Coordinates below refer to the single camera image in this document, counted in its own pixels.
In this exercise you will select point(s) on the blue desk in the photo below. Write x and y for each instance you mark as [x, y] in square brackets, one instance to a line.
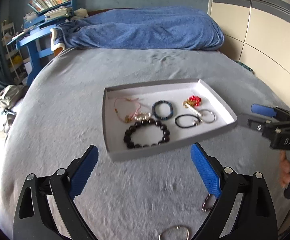
[39, 28]

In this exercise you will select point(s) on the right hand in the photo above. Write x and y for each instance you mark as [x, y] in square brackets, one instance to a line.
[284, 165]

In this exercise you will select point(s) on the white shelf rack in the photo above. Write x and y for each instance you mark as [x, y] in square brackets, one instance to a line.
[13, 55]

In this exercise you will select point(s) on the silver ring hoop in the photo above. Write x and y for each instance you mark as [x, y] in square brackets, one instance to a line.
[207, 116]

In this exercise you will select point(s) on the pearl circle hair clip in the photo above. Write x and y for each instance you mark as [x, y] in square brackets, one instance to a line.
[141, 116]

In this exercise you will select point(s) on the white wardrobe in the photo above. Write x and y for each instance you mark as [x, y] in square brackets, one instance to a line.
[257, 34]

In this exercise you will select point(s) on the red bead gold charm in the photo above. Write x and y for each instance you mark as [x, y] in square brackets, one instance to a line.
[193, 101]

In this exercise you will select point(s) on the silver bangle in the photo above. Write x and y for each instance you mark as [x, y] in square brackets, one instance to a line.
[180, 231]

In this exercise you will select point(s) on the white plush toy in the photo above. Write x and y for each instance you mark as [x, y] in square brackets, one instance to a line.
[80, 13]

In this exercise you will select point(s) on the grey bed blanket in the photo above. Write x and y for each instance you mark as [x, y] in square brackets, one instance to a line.
[61, 117]

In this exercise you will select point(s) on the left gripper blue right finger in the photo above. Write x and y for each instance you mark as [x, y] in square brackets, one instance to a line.
[206, 170]

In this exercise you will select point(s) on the pearl bar hair clip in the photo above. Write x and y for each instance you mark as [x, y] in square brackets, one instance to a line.
[193, 110]

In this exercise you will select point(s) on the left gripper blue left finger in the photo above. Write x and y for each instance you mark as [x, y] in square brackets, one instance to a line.
[82, 171]

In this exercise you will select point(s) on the blue towel blanket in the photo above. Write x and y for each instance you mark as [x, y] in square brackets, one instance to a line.
[174, 27]

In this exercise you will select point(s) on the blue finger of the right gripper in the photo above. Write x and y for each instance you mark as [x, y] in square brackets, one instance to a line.
[253, 122]
[263, 110]

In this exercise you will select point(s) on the grey cardboard tray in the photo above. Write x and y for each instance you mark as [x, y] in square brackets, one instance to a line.
[171, 126]

